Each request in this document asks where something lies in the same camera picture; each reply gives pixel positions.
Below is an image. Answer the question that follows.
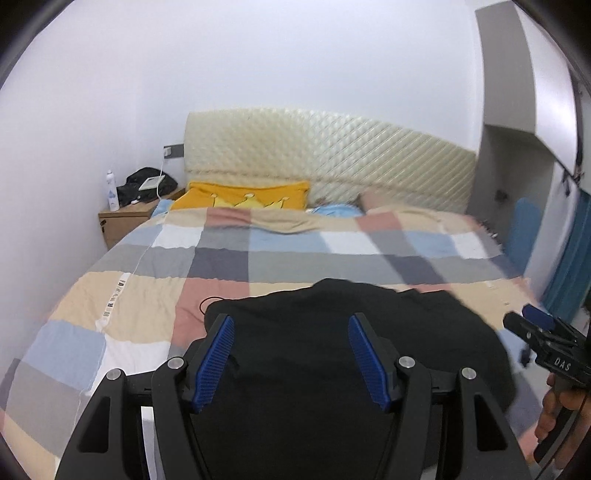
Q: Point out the pink pillow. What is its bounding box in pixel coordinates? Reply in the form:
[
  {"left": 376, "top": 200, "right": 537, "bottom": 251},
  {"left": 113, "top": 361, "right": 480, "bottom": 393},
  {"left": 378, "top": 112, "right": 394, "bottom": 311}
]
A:
[{"left": 359, "top": 189, "right": 419, "bottom": 217}]

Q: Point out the blue curtain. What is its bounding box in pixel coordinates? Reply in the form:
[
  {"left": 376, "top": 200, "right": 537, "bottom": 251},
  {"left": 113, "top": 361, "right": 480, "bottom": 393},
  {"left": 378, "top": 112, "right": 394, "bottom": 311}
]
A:
[{"left": 545, "top": 189, "right": 591, "bottom": 326}]

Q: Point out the black bag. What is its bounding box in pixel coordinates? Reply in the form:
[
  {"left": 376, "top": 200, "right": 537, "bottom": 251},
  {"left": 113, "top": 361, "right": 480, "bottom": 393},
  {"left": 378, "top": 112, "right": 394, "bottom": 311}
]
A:
[{"left": 116, "top": 167, "right": 179, "bottom": 205}]

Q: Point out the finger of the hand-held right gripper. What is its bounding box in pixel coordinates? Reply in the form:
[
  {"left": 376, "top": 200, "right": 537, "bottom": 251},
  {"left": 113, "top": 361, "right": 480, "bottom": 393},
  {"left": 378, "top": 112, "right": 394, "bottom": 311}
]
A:
[
  {"left": 502, "top": 311, "right": 546, "bottom": 346},
  {"left": 522, "top": 304, "right": 560, "bottom": 331}
]

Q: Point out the person's right hand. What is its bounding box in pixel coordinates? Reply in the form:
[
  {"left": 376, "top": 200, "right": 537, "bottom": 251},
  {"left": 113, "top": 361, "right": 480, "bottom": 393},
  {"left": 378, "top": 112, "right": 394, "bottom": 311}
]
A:
[{"left": 534, "top": 373, "right": 588, "bottom": 445}]

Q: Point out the white spray bottle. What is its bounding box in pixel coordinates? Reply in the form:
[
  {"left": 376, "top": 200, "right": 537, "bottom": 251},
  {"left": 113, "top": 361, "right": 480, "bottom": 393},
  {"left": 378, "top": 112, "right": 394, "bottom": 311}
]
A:
[{"left": 106, "top": 170, "right": 121, "bottom": 212}]

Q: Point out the wooden nightstand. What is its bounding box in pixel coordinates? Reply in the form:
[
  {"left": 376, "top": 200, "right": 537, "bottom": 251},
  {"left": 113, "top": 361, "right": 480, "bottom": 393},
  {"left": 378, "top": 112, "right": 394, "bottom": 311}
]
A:
[{"left": 98, "top": 188, "right": 186, "bottom": 251}]

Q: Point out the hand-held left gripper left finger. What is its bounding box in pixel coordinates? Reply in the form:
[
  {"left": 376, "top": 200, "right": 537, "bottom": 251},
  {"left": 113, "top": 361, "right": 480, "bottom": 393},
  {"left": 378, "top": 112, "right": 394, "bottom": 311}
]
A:
[{"left": 54, "top": 314, "right": 236, "bottom": 480}]

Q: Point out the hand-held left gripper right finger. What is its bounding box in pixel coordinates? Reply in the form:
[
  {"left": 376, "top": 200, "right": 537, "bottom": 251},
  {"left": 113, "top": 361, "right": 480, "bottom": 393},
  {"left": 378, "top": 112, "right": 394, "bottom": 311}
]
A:
[{"left": 347, "top": 313, "right": 532, "bottom": 480}]

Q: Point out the blue chair back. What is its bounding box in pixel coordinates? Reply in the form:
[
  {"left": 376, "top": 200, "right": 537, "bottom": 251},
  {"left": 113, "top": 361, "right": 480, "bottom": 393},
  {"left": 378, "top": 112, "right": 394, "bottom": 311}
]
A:
[{"left": 503, "top": 198, "right": 542, "bottom": 278}]

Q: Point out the thin black cord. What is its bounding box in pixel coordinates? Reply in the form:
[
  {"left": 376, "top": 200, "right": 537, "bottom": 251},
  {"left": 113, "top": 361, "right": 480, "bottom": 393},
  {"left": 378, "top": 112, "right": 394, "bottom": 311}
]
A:
[{"left": 199, "top": 297, "right": 232, "bottom": 318}]

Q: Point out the black puffer jacket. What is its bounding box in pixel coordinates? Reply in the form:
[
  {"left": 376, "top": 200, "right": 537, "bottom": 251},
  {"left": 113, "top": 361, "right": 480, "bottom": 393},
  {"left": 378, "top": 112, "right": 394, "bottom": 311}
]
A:
[{"left": 187, "top": 278, "right": 517, "bottom": 480}]

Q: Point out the grey wardrobe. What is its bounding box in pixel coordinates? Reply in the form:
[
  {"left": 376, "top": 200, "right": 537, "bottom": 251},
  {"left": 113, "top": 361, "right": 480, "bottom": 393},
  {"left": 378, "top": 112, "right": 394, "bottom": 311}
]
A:
[{"left": 466, "top": 4, "right": 583, "bottom": 278}]

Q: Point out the white charging cable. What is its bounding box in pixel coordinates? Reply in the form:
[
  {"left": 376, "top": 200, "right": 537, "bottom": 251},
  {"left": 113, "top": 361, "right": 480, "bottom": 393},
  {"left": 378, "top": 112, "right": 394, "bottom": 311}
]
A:
[{"left": 154, "top": 154, "right": 171, "bottom": 200}]

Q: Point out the yellow pillow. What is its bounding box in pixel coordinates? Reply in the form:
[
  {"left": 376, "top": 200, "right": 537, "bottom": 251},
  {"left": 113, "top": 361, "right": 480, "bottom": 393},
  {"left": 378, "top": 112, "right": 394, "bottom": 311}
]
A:
[{"left": 170, "top": 181, "right": 311, "bottom": 212}]

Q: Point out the light blue pillow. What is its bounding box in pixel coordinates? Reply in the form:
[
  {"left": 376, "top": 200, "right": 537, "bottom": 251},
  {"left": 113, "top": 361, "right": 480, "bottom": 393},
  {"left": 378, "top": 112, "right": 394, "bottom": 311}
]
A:
[{"left": 308, "top": 204, "right": 365, "bottom": 217}]

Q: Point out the checkered patchwork blanket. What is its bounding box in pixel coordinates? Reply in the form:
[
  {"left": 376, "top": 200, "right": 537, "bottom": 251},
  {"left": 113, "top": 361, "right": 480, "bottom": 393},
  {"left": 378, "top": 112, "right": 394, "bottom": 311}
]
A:
[{"left": 0, "top": 205, "right": 548, "bottom": 480}]

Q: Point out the cream quilted headboard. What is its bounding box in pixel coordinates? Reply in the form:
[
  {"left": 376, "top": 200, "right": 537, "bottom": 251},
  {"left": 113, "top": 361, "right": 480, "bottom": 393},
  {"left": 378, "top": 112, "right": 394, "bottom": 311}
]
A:
[{"left": 183, "top": 107, "right": 478, "bottom": 215}]

